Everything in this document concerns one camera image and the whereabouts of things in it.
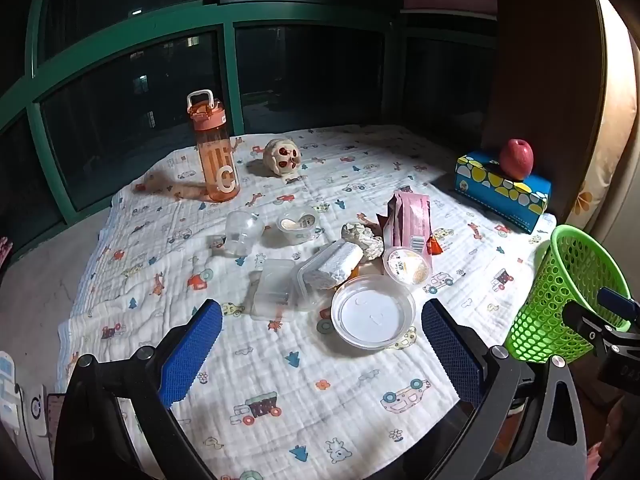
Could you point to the clear plastic container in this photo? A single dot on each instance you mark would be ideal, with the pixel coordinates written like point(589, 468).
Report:
point(270, 290)

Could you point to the green plastic basket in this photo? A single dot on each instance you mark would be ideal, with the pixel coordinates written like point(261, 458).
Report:
point(540, 310)

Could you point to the pink patterned object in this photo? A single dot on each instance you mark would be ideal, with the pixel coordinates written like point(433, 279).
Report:
point(3, 252)

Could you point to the blue spotted tissue box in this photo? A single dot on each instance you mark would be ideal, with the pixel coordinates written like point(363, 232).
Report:
point(500, 195)

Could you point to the small gold candy wrapper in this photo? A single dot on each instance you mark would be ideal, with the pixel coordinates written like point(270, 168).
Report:
point(355, 271)

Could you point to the pink snack bag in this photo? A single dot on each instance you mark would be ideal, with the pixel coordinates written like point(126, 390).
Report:
point(407, 225)

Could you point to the small pudding cup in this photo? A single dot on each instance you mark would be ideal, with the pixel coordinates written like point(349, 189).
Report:
point(297, 225)

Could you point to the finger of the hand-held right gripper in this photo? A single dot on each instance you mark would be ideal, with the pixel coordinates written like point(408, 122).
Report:
point(590, 322)
point(617, 304)

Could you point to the cream skull toy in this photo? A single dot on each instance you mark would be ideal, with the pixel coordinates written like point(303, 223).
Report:
point(280, 157)

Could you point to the white device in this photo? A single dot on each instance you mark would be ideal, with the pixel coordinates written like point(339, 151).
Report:
point(7, 385)

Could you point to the green window frame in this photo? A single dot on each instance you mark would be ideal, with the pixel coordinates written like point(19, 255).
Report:
point(232, 75)

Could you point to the floral cream curtain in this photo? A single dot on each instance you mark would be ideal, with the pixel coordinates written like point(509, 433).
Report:
point(615, 135)

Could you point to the clear plastic cup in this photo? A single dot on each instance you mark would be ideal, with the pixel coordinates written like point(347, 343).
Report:
point(240, 232)

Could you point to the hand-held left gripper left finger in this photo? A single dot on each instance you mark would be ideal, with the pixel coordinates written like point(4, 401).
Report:
point(192, 355)

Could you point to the printed white blanket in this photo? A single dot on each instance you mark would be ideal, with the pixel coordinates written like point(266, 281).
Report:
point(260, 350)

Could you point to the brown wooden board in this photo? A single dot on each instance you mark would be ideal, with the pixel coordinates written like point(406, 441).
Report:
point(545, 85)

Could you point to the round foil-lidded cup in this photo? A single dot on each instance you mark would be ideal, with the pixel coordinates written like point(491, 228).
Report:
point(407, 266)

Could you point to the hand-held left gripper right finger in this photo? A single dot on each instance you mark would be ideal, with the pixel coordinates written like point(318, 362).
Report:
point(452, 355)

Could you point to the white paper ball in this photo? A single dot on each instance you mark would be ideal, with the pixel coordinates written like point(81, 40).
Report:
point(362, 237)

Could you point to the orange water bottle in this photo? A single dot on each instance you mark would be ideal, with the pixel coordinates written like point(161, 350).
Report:
point(217, 160)

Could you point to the clear box with white foam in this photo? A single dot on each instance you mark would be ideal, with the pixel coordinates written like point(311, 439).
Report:
point(330, 267)

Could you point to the round clear plastic bowl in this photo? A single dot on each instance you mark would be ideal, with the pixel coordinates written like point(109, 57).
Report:
point(372, 312)

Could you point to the red apple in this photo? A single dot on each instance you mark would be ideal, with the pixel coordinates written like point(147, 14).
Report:
point(517, 160)

